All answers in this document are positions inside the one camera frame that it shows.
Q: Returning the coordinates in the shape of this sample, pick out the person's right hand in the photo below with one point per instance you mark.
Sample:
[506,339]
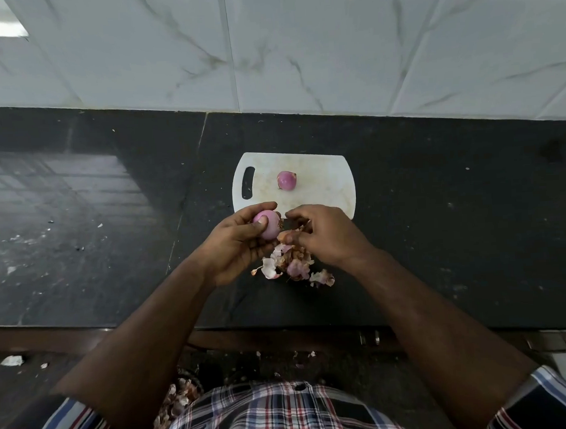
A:
[329,235]

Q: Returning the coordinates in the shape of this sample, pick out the person's left hand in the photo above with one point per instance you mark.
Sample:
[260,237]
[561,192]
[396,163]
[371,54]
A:
[230,246]

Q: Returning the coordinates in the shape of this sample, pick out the person's right thumb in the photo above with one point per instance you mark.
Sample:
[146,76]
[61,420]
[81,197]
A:
[290,234]

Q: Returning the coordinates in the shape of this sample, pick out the person's left thumb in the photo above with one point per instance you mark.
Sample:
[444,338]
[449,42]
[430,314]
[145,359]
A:
[256,225]

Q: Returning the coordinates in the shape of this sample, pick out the pink onion with skin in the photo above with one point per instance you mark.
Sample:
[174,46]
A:
[269,224]

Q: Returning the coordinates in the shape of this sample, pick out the person's right forearm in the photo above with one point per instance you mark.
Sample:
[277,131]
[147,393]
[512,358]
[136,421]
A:
[439,341]

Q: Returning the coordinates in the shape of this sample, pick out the person's left forearm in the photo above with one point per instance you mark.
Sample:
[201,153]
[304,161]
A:
[142,345]

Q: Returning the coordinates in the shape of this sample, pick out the pile of onion peels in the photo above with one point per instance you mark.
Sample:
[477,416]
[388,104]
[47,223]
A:
[296,267]

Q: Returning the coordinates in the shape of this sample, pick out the peeled pink onion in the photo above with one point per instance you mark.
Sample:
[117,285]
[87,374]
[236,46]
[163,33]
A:
[286,179]

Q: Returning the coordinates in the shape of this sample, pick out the white plastic cutting board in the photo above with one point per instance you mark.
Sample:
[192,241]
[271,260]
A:
[319,181]

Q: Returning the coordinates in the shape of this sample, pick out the plaid shirt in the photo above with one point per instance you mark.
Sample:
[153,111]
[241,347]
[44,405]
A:
[276,418]

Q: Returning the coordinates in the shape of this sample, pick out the onion peels in bin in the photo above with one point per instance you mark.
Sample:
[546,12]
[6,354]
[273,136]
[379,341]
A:
[177,402]

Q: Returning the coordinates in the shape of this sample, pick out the white paper scrap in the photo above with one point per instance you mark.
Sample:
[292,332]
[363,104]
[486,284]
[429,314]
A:
[11,361]

